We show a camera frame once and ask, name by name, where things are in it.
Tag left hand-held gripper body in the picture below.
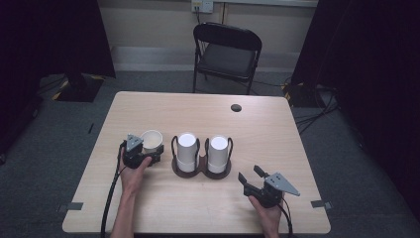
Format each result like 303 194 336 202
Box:
122 133 157 171

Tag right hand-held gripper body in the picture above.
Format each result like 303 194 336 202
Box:
251 172 302 209

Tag single white paper cup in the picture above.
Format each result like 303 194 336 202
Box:
140 129 164 155

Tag stack of white paper cups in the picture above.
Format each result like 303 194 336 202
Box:
207 134 231 175
176 132 200 174

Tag dark brown cup holder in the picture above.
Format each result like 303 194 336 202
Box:
170 134 235 180

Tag person's left hand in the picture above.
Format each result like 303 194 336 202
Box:
118 146 154 196

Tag person's right hand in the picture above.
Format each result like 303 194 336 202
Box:
248 193 287 232

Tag grey tape strip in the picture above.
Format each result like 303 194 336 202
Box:
310 199 334 210
56 201 84 213

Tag black stand base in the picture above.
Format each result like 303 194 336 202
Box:
52 72 105 103
282 81 319 109

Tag black folding chair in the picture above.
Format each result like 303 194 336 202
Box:
192 22 263 96

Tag dark curtain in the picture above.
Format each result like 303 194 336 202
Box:
291 0 420 212
0 0 117 157

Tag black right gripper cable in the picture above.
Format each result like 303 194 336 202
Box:
276 197 295 238

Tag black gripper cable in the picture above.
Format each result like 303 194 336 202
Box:
276 197 295 238
100 141 129 238

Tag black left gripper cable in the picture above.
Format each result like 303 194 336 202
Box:
100 141 129 238

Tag black floor cables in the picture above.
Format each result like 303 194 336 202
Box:
293 84 341 135

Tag white wall socket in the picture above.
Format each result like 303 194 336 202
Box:
191 0 215 15

